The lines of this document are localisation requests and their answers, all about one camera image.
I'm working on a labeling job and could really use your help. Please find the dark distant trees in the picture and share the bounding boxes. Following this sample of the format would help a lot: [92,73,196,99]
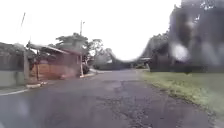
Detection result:
[89,48,134,72]

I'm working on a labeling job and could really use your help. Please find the distant low building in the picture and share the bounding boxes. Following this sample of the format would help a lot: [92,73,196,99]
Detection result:
[139,56,153,70]

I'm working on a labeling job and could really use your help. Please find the utility pole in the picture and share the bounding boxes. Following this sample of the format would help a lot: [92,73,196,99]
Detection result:
[79,19,86,78]

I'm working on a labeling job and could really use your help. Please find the grey asphalt road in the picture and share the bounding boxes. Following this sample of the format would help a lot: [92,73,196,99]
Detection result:
[0,68,224,128]

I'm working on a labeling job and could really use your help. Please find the large green tree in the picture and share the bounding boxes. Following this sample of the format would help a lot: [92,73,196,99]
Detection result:
[54,32,104,58]

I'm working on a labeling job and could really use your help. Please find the red brick building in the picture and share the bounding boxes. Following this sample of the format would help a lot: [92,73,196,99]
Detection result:
[26,43,84,81]

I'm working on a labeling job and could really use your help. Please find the pale concrete kerb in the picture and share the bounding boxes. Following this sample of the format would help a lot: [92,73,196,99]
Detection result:
[25,72,96,90]

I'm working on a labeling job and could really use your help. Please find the grass verge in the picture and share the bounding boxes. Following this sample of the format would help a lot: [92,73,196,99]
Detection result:
[141,70,224,118]

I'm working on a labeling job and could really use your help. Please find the row of dark trees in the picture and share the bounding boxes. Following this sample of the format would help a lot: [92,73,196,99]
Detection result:
[139,0,224,74]

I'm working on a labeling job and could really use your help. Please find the grey wall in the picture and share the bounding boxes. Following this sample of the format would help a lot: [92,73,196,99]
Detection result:
[0,42,28,88]

